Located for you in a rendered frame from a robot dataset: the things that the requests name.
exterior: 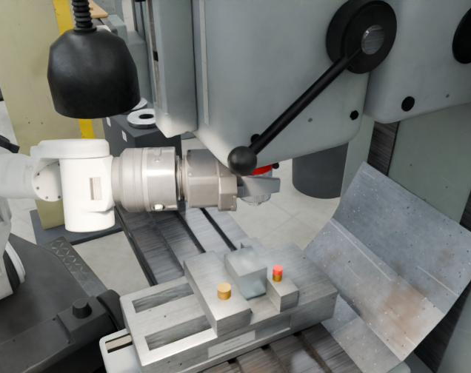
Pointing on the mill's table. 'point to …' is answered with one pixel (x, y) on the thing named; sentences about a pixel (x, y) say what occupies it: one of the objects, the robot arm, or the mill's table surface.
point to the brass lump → (224, 291)
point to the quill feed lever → (360, 25)
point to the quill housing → (269, 77)
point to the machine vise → (245, 339)
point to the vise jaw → (233, 312)
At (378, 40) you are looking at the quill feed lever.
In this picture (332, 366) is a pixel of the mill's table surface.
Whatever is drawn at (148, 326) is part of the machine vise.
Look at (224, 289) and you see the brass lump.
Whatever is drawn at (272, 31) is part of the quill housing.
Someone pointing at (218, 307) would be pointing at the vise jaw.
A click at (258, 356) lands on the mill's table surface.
